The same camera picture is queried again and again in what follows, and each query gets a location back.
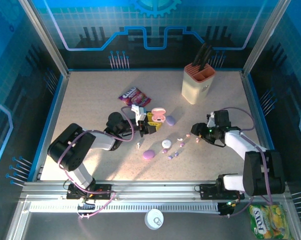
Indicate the pink earbud charging case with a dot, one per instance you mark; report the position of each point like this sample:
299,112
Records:
158,116

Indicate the purple round lid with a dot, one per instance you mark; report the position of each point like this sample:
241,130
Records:
170,120

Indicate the white round earbud case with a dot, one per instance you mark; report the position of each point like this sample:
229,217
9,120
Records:
166,143

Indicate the white earbud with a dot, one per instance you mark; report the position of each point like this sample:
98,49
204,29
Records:
139,144
179,138

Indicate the purple earbud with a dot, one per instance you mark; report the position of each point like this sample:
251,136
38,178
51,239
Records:
164,151
181,144

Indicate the purple round earbud case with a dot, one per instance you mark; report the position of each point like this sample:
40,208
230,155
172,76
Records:
148,154

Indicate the lavender earbud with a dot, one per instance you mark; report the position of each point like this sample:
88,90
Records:
176,154
170,157

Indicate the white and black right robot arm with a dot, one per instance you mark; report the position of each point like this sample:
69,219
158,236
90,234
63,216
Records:
243,145

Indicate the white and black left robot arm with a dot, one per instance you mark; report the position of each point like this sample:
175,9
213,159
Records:
100,140

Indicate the purple berries candy bag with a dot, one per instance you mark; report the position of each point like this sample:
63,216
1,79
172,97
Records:
135,96

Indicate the beige orange knife block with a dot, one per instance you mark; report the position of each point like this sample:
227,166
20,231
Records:
195,87

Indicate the white can lid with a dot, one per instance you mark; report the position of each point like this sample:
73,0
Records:
154,219

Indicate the green yellow candy bag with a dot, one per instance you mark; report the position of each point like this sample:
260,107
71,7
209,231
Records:
270,222

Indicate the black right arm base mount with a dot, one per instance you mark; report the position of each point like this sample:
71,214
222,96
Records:
208,191

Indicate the long aluminium mounting rail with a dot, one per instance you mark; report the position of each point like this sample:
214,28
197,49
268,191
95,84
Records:
153,186

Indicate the aluminium table side rail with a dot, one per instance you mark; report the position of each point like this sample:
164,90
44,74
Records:
55,125

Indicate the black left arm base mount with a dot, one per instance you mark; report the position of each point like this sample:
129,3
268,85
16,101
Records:
103,191

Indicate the aluminium frame post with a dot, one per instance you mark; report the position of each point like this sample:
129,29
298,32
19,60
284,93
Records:
46,40
264,40

